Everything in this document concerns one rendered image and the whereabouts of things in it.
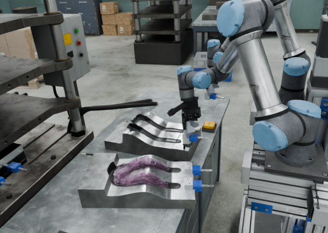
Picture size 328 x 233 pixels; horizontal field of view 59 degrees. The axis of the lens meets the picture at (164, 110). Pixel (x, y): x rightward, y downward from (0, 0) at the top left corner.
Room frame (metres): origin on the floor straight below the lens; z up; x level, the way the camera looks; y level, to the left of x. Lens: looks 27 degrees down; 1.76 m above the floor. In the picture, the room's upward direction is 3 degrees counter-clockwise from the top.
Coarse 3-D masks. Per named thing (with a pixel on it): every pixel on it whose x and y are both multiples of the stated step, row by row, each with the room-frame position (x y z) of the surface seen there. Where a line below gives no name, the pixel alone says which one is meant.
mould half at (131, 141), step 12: (156, 120) 1.51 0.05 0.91; (120, 132) 1.48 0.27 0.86; (132, 132) 1.35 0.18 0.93; (156, 132) 1.40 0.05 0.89; (168, 132) 1.41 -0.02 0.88; (108, 144) 1.39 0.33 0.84; (120, 144) 1.36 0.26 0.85; (132, 144) 1.33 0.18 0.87; (144, 144) 1.30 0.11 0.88; (156, 144) 1.29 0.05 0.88; (168, 144) 1.28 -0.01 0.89; (180, 144) 1.27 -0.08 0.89; (168, 156) 1.25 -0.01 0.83; (180, 156) 1.22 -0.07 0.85
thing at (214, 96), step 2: (206, 94) 1.75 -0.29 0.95; (210, 94) 1.75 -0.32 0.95; (212, 94) 1.75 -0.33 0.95; (214, 94) 1.75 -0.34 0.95; (216, 94) 1.75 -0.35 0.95; (206, 96) 1.75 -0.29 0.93; (210, 96) 1.74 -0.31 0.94; (212, 96) 1.73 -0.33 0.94; (214, 96) 1.73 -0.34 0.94; (216, 96) 1.74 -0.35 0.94; (218, 96) 1.73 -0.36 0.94; (206, 98) 1.75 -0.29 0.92; (208, 98) 1.74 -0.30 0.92; (210, 98) 1.74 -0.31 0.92; (212, 98) 1.73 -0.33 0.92; (214, 98) 1.73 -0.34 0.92; (222, 98) 1.71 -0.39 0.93; (224, 98) 1.71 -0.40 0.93
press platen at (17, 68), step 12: (0, 60) 1.65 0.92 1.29; (12, 60) 1.63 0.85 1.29; (24, 60) 1.62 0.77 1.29; (36, 60) 1.60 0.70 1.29; (48, 60) 1.59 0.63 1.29; (60, 60) 1.57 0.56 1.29; (0, 72) 1.43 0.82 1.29; (12, 72) 1.42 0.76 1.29; (24, 72) 1.41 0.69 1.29; (36, 72) 1.47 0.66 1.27; (48, 72) 1.51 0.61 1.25; (0, 84) 1.26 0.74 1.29; (12, 84) 1.32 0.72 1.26
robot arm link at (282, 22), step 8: (280, 0) 1.54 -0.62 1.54; (280, 8) 1.54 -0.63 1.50; (280, 16) 1.54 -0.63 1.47; (288, 16) 1.54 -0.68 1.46; (280, 24) 1.53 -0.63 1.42; (288, 24) 1.52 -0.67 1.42; (280, 32) 1.53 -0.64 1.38; (288, 32) 1.51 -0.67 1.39; (280, 40) 1.54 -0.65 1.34; (288, 40) 1.51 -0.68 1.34; (296, 40) 1.51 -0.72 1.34; (288, 48) 1.50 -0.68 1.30; (296, 48) 1.49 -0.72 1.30; (304, 48) 1.51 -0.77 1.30; (288, 56) 1.49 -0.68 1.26; (296, 56) 1.47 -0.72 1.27; (304, 56) 1.47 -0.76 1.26
